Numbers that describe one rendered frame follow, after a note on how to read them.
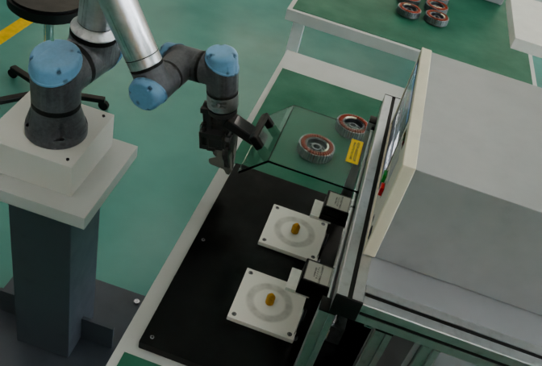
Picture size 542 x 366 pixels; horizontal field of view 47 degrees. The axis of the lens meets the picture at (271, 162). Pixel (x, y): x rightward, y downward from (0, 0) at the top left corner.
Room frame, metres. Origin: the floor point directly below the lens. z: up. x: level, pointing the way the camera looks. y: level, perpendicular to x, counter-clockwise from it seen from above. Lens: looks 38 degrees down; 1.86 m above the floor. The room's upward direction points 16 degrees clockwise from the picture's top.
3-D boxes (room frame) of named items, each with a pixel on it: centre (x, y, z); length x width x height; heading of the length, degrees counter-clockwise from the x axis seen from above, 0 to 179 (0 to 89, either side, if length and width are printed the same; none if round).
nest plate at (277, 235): (1.15, -0.10, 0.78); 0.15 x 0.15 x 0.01; 84
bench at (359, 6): (3.37, -0.53, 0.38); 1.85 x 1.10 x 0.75; 174
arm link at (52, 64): (1.20, 0.54, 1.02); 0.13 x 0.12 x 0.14; 166
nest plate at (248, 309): (0.91, -0.08, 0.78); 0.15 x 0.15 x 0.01; 84
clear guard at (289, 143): (1.14, -0.11, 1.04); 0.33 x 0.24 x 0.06; 84
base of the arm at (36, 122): (1.20, 0.54, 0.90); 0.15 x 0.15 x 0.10
